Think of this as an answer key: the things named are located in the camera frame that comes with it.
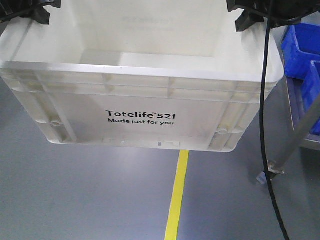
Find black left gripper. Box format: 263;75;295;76
0;0;61;25

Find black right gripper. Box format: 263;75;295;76
226;0;320;32

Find white plastic tote box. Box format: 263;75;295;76
0;0;286;154

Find blue plastic bin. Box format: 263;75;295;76
281;23;320;80
301;59;320;137

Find black cable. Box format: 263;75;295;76
258;0;320;240

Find grey metal shelf frame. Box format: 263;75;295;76
266;26;320;176

